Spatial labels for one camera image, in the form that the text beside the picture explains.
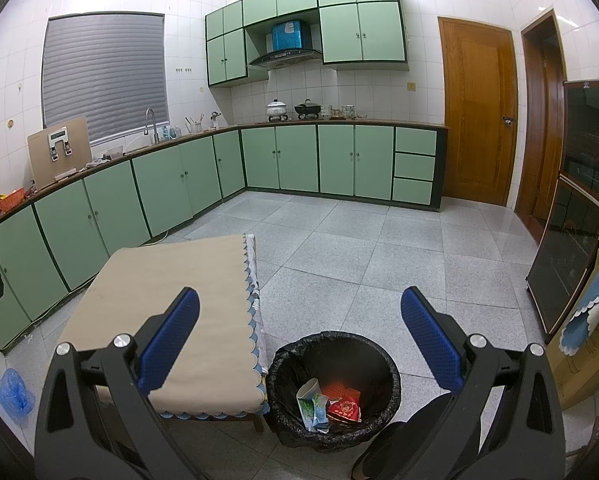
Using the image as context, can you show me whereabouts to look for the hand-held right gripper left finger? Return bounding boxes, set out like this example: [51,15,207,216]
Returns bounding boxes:
[34,286,215,480]

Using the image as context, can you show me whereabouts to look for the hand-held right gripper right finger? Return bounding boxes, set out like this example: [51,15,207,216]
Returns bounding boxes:
[352,286,566,480]

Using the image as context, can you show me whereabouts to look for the black lined trash bin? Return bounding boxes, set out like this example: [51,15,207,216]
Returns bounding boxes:
[266,330,401,453]

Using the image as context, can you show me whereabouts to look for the red plastic bag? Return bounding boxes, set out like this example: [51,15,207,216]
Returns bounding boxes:
[327,396,363,423]

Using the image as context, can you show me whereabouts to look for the green white milk carton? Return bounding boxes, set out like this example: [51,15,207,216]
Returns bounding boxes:
[299,392,331,433]

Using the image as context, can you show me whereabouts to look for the beige tablecloth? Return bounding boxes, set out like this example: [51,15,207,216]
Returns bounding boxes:
[57,234,266,418]

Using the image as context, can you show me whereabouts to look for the orange basket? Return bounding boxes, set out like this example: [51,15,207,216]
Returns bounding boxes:
[0,188,26,211]

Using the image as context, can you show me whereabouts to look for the blue plastic bag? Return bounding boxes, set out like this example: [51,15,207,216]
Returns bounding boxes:
[0,367,35,418]

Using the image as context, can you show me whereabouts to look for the person's dark pants leg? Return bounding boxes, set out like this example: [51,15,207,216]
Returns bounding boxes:
[352,392,463,480]

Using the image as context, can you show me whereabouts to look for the wooden cutting board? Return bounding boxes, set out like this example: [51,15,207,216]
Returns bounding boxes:
[27,116,91,191]

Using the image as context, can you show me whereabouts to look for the cardboard box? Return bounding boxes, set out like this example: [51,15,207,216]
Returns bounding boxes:
[544,245,599,411]

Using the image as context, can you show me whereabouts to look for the black glass cabinet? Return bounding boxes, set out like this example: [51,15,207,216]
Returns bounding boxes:
[525,79,599,343]

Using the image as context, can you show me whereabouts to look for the white device with clips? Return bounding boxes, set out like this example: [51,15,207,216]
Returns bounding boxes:
[48,130,75,162]

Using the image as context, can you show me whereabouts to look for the blue cloth with white edge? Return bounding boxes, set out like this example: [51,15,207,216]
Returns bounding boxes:
[559,225,599,356]

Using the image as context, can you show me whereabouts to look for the metal faucet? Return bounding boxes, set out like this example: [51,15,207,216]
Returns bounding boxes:
[144,108,160,144]

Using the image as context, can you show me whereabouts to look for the green base cabinets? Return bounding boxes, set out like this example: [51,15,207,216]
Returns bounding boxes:
[0,120,449,351]

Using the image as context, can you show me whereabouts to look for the grey window blind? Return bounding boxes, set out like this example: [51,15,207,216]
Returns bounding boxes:
[42,12,170,143]

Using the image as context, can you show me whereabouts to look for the black range hood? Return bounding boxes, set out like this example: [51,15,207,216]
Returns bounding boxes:
[248,49,323,70]

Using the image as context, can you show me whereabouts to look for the blue box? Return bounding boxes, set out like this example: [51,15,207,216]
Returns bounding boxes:
[271,20,310,52]

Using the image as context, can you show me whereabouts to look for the wooden door with frame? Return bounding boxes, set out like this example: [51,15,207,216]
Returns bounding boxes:
[514,8,567,231]

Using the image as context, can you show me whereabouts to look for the green wall cabinets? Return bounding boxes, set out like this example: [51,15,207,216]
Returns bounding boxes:
[204,0,410,88]

